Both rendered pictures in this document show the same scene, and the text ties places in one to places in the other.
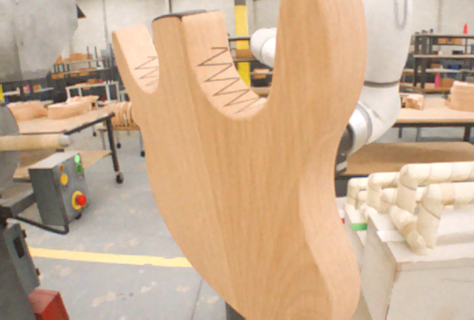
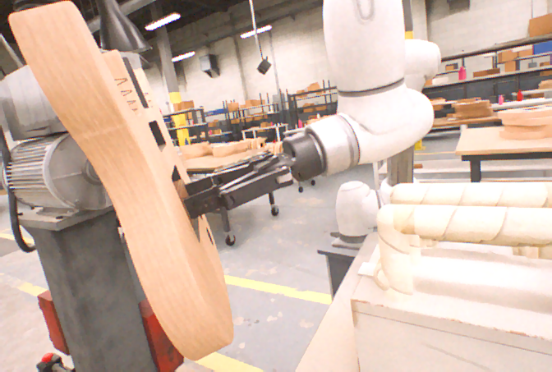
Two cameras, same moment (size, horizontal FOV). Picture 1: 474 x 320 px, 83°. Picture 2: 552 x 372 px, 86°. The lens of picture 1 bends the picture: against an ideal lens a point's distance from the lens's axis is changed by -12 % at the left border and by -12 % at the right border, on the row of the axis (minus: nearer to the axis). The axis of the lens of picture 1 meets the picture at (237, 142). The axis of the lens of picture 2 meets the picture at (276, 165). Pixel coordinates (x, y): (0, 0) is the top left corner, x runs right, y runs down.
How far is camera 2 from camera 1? 0.31 m
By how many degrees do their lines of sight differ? 26
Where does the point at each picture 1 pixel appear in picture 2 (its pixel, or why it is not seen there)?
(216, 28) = (111, 64)
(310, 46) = (34, 67)
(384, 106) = (374, 117)
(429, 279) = (404, 338)
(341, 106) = (79, 107)
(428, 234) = (388, 269)
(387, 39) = (351, 39)
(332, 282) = (141, 266)
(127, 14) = (294, 59)
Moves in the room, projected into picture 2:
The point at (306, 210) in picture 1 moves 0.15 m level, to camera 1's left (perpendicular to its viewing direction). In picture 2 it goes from (115, 196) to (29, 199)
